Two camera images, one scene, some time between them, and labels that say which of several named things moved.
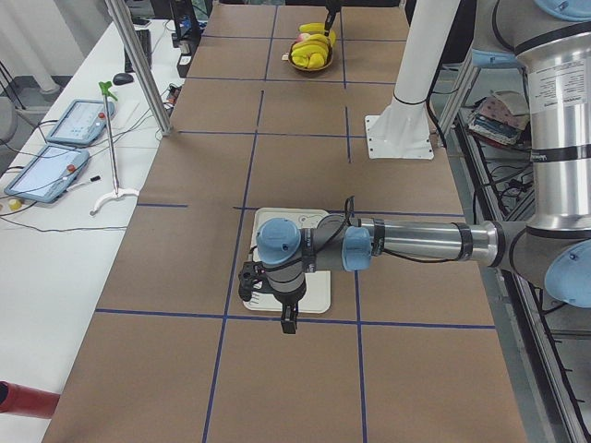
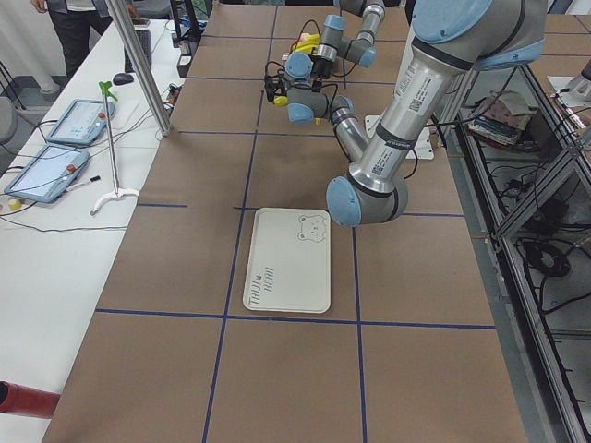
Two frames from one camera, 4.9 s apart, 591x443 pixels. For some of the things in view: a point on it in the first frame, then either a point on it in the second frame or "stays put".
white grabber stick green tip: x=118 y=193 stays put
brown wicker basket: x=328 y=63 to x=294 y=46
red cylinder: x=25 y=401 stays put
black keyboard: x=144 y=40 stays put
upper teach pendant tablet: x=81 y=123 stays put
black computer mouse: x=123 y=78 stays put
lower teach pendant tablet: x=46 y=174 stays put
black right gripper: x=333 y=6 to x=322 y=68
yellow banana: x=317 y=27 to x=282 y=101
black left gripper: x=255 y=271 to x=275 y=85
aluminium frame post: x=150 y=91 stays put
